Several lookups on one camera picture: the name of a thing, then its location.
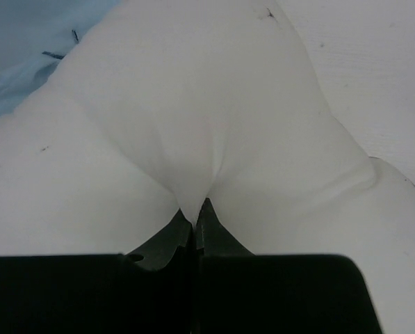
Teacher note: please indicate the light blue pillowcase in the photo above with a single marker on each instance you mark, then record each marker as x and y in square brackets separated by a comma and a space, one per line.
[34, 37]

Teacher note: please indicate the white pillow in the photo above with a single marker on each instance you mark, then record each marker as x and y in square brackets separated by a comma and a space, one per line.
[166, 103]

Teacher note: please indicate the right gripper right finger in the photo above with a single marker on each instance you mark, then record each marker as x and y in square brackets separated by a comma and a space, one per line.
[213, 239]

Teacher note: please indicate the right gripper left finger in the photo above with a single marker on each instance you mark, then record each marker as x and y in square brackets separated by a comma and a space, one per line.
[158, 251]

